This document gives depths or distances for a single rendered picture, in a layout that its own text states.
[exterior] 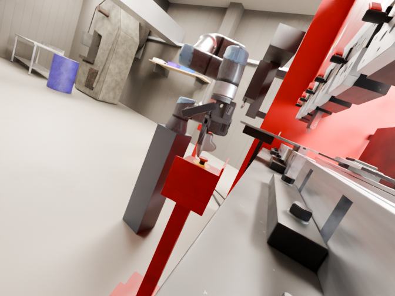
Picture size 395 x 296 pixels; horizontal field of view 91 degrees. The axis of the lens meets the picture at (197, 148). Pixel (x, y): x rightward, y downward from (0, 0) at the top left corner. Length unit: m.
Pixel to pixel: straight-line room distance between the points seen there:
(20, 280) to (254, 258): 1.16
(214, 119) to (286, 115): 1.28
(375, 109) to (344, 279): 1.80
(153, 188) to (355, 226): 1.22
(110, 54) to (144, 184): 5.11
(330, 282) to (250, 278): 0.08
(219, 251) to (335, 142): 1.75
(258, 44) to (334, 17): 3.16
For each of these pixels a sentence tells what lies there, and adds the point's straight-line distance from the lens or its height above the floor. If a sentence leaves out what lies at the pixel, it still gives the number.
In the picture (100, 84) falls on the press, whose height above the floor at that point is 0.48.
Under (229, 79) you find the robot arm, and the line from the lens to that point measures 0.63.
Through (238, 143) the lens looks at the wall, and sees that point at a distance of 4.60.
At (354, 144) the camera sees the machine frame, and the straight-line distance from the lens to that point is 1.93.
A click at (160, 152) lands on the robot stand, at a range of 1.30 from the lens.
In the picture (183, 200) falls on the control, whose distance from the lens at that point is 0.67.
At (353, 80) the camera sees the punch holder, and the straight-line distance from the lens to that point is 0.58.
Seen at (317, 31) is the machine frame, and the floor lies 1.89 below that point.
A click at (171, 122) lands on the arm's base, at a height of 0.82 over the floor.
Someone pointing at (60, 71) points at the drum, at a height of 0.46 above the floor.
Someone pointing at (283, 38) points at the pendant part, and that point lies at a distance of 2.17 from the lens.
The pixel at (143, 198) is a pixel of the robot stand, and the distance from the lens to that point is 1.43.
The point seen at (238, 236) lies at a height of 0.87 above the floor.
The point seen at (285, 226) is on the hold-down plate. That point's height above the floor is 0.90.
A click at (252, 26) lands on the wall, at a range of 5.41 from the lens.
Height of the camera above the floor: 0.99
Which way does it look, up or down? 11 degrees down
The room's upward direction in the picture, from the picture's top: 23 degrees clockwise
